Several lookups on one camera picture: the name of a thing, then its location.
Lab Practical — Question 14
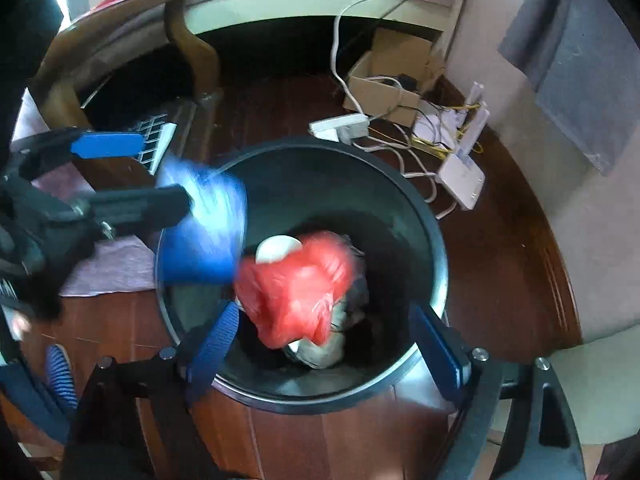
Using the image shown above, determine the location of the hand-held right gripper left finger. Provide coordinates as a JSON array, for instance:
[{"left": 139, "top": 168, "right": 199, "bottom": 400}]
[{"left": 67, "top": 302, "right": 241, "bottom": 480}]

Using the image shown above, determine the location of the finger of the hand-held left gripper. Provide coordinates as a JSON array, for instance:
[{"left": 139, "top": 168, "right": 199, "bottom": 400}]
[
  {"left": 9, "top": 128, "right": 147, "bottom": 182},
  {"left": 75, "top": 185, "right": 193, "bottom": 238}
]

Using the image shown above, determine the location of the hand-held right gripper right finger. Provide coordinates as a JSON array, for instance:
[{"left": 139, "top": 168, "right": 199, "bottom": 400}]
[{"left": 411, "top": 304, "right": 587, "bottom": 480}]

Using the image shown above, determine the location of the white blue snack packet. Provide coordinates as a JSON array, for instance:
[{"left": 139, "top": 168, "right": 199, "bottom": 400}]
[{"left": 156, "top": 155, "right": 249, "bottom": 286}]

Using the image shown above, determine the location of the red plastic bag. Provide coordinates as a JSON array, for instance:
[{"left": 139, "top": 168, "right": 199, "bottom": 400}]
[{"left": 234, "top": 231, "right": 360, "bottom": 351}]

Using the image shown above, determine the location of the white paper cup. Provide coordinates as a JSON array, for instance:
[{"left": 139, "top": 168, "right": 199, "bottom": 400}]
[{"left": 255, "top": 235, "right": 303, "bottom": 265}]

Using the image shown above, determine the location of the black trash bin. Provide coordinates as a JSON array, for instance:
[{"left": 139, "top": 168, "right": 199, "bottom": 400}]
[{"left": 154, "top": 136, "right": 449, "bottom": 415}]

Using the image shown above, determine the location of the person's left hand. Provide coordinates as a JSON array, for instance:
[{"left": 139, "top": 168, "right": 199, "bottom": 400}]
[{"left": 9, "top": 311, "right": 32, "bottom": 342}]

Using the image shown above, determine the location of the pink tablecloth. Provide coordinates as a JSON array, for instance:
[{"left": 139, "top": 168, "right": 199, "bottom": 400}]
[{"left": 12, "top": 90, "right": 161, "bottom": 298}]

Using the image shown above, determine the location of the wooden chair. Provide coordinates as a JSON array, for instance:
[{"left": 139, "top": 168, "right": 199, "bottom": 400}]
[{"left": 30, "top": 0, "right": 224, "bottom": 161}]

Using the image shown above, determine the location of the blue striped slipper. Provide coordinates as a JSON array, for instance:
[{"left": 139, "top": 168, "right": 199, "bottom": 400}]
[{"left": 45, "top": 344, "right": 80, "bottom": 411}]

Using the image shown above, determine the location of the dark blue trouser leg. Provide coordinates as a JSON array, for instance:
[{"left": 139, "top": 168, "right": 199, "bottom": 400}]
[{"left": 0, "top": 360, "right": 71, "bottom": 446}]

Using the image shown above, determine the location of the white router with antennas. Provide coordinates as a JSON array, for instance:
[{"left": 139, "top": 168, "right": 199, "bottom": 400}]
[{"left": 436, "top": 81, "right": 490, "bottom": 212}]

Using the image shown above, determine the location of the cream bed with red headboard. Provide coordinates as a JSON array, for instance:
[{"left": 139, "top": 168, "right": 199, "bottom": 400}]
[{"left": 182, "top": 0, "right": 458, "bottom": 38}]

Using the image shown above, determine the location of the white power strip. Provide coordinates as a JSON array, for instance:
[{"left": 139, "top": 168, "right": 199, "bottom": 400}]
[{"left": 308, "top": 113, "right": 371, "bottom": 142}]

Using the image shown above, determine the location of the small open cardboard box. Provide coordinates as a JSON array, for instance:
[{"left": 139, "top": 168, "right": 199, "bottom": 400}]
[{"left": 342, "top": 27, "right": 446, "bottom": 128}]

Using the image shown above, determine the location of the grey curtain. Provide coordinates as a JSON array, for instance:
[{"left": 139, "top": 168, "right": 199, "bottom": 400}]
[{"left": 497, "top": 0, "right": 640, "bottom": 177}]

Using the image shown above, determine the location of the white wire rack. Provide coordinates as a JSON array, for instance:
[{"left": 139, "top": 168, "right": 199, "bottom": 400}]
[{"left": 120, "top": 114, "right": 179, "bottom": 176}]

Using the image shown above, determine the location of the white power cable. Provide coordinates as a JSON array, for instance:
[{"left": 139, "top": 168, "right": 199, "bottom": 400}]
[{"left": 352, "top": 141, "right": 458, "bottom": 221}]

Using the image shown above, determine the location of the yellow cable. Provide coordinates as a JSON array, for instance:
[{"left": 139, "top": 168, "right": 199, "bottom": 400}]
[{"left": 370, "top": 101, "right": 485, "bottom": 161}]

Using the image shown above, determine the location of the long white cable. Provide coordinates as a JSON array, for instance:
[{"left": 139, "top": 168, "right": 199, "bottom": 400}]
[{"left": 330, "top": 0, "right": 457, "bottom": 116}]

